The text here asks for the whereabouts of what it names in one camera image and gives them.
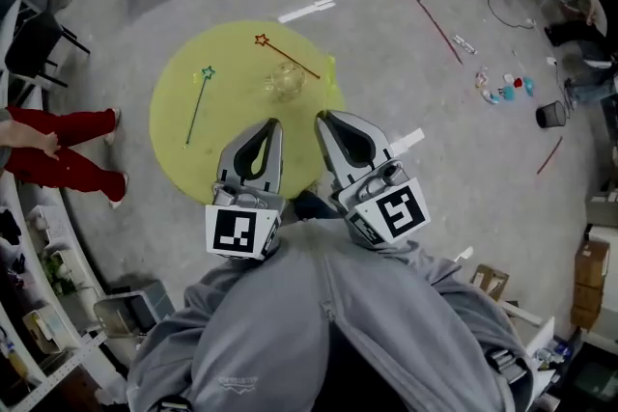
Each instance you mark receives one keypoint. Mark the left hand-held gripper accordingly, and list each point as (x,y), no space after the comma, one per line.
(232,229)

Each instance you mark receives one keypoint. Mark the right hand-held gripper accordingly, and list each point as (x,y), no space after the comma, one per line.
(401,210)

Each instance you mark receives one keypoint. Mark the green star stick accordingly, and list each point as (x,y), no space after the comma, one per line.
(199,106)

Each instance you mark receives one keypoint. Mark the clear glass cup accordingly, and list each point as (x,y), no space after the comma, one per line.
(286,81)

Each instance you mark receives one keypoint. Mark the red star stick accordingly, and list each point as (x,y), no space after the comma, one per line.
(289,57)

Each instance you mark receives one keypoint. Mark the person's right forearm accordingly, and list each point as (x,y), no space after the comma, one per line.
(463,313)

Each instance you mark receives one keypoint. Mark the person's left forearm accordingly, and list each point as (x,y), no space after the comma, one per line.
(193,328)

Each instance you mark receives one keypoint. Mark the person's dark shoe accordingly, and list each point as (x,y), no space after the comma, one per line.
(311,205)

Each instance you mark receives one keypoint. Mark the round yellow mat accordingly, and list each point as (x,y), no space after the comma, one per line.
(227,58)

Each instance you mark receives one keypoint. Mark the clear plastic bottle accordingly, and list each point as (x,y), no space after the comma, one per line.
(464,44)

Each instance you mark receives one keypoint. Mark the person's grey jacket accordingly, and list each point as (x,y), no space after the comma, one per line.
(309,304)

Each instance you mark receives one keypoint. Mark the heap of small blue toys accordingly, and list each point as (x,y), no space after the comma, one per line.
(512,89)

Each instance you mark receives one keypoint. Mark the flat cardboard piece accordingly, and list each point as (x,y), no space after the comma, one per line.
(490,281)

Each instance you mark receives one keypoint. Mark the grey metal cabinet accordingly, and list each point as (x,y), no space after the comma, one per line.
(135,309)

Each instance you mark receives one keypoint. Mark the black chair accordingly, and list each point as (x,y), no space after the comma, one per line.
(34,48)

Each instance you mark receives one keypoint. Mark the white shelf rack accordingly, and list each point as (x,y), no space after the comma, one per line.
(43,304)

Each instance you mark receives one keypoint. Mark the stack of cardboard boxes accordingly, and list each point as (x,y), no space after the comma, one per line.
(590,280)

